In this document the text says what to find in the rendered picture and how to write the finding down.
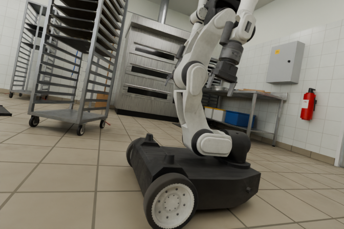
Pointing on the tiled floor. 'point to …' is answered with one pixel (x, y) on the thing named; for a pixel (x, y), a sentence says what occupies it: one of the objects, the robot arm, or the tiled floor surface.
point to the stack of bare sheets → (4, 112)
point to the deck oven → (148, 70)
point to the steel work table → (252, 107)
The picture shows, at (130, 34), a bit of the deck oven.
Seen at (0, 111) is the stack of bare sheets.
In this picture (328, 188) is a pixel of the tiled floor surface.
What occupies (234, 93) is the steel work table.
